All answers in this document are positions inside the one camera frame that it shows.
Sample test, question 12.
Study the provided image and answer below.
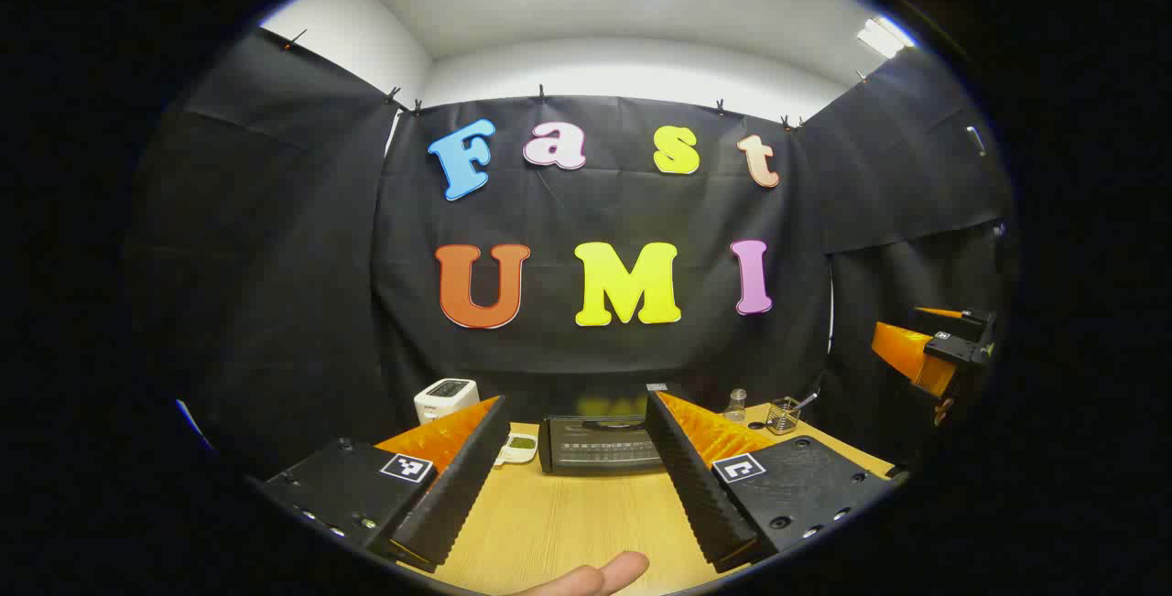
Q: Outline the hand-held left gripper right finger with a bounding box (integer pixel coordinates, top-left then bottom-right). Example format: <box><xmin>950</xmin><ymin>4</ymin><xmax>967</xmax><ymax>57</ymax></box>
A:
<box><xmin>644</xmin><ymin>391</ymin><xmax>895</xmax><ymax>574</ymax></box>

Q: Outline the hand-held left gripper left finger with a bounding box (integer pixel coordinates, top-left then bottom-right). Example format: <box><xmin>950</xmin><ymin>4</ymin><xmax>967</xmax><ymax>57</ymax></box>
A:
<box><xmin>261</xmin><ymin>395</ymin><xmax>512</xmax><ymax>573</ymax></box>

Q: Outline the black electric oven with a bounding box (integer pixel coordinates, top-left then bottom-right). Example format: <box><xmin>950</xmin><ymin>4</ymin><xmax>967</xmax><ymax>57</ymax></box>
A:
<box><xmin>537</xmin><ymin>383</ymin><xmax>688</xmax><ymax>475</ymax></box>

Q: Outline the white ribbed plate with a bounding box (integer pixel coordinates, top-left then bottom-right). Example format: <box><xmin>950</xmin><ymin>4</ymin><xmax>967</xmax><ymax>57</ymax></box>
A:
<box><xmin>494</xmin><ymin>432</ymin><xmax>539</xmax><ymax>467</ymax></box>

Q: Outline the white toaster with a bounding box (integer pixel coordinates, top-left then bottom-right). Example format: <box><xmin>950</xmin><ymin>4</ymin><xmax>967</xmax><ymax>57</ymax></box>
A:
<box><xmin>414</xmin><ymin>378</ymin><xmax>481</xmax><ymax>426</ymax></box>

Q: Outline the small ceiling light panel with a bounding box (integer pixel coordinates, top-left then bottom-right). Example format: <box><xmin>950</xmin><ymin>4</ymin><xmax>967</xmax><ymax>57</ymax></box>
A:
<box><xmin>856</xmin><ymin>16</ymin><xmax>917</xmax><ymax>60</ymax></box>

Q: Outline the glass jar with wire holder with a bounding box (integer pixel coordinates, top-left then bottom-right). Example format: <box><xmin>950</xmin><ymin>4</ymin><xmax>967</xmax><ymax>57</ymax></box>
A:
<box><xmin>765</xmin><ymin>397</ymin><xmax>802</xmax><ymax>435</ymax></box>

